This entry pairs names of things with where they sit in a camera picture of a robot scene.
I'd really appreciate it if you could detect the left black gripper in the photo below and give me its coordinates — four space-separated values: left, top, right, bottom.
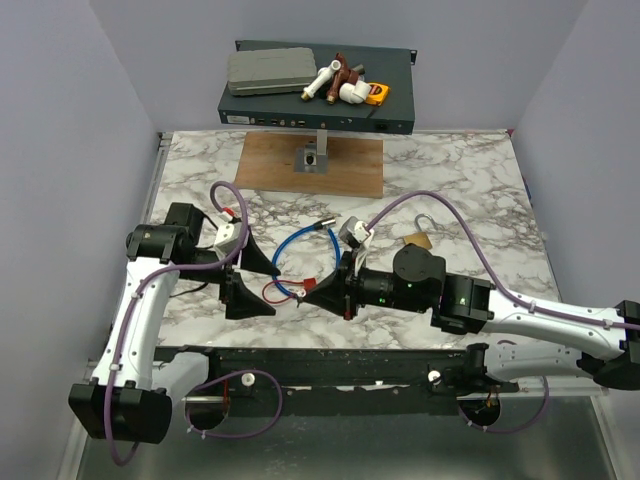
180 231 281 318

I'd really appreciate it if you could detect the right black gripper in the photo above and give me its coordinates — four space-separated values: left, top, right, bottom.
302 250 427 322

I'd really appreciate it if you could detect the red cable lock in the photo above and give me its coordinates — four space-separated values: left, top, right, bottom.
261 278 317 305

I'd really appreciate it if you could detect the blue cable lock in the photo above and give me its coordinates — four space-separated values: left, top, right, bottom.
271 218 341 280

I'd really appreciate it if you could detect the brass padlock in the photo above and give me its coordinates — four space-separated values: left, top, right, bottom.
403 213 438 250

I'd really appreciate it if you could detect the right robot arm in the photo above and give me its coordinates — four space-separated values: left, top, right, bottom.
303 244 639 392

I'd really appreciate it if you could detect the white elbow pipe fitting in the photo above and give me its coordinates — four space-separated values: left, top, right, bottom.
339 81 371 105

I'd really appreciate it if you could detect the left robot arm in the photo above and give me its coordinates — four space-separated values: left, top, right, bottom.
68 203 279 444

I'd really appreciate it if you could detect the wooden board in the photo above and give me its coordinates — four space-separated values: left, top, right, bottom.
234 132 384 199

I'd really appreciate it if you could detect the yellow tape measure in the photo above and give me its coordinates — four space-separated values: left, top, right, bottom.
365 82 391 107

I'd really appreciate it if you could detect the grey plastic case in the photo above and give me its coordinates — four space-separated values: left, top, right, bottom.
227 47 318 96

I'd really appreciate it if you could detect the white straight pipe fitting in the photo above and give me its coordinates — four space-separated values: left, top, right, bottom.
301 60 342 101

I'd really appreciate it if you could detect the brown pipe fitting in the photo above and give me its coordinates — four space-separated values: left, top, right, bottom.
326 52 360 105

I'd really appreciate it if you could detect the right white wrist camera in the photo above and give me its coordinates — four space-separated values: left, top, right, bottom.
338 216 374 270

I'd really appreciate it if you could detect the black mounting rail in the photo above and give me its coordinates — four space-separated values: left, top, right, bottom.
154 344 517 422

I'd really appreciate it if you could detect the aluminium frame profile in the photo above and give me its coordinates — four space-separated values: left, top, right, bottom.
79 357 611 401

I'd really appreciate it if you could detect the metal stand post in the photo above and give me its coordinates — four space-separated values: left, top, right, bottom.
294 129 329 175

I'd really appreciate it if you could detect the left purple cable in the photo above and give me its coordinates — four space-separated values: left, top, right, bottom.
105 180 285 467

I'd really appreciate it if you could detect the purple cable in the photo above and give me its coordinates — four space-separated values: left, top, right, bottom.
105 180 285 467
367 191 640 435

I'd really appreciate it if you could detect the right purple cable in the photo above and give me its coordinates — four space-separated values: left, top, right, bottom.
367 191 640 435

